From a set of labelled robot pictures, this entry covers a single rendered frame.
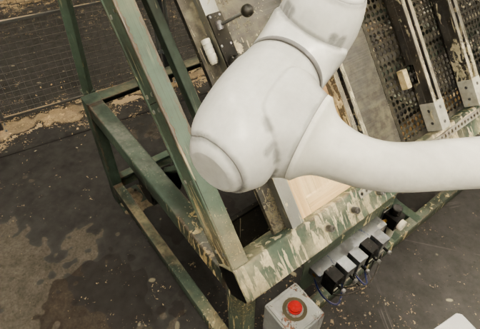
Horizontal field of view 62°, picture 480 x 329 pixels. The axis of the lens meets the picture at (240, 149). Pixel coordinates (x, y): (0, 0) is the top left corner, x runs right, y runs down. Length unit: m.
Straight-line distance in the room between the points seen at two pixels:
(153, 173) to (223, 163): 1.33
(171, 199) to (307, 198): 0.53
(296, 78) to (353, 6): 0.11
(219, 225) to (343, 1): 0.86
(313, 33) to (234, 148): 0.18
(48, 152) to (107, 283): 1.24
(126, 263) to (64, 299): 0.35
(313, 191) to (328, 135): 1.02
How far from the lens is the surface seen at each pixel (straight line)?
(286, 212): 1.33
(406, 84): 1.76
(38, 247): 2.65
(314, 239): 1.40
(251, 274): 1.28
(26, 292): 2.51
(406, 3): 1.81
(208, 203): 1.18
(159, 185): 1.65
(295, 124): 0.39
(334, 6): 0.47
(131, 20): 1.17
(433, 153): 0.45
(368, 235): 1.60
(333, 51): 0.49
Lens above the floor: 1.99
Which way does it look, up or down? 43 degrees down
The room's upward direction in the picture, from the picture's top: straight up
